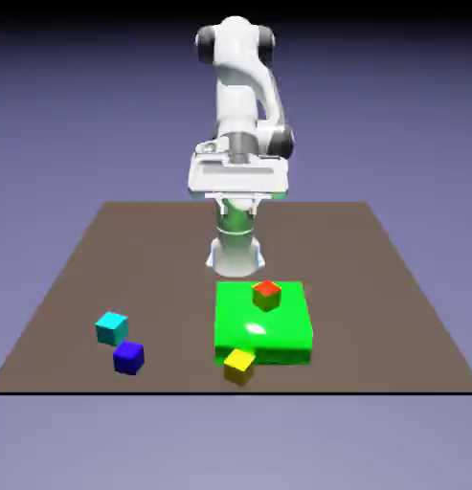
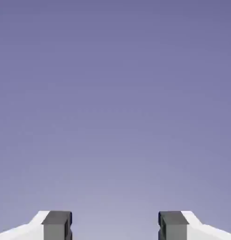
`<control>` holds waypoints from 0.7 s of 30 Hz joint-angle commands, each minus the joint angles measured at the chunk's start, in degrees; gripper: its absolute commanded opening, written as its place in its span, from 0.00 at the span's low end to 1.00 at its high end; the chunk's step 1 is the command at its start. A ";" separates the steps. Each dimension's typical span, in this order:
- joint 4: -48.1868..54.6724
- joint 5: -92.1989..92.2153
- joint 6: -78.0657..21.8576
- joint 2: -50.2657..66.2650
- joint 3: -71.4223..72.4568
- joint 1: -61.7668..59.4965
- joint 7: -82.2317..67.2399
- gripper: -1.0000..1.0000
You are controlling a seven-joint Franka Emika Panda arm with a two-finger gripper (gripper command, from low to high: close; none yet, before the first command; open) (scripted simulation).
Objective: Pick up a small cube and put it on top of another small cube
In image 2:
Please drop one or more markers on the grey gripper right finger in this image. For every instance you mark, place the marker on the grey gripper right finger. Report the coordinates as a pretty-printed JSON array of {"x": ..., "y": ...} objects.
[{"x": 175, "y": 227}]

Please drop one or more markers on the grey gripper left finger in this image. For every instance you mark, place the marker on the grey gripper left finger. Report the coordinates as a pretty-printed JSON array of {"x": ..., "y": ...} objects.
[{"x": 54, "y": 227}]

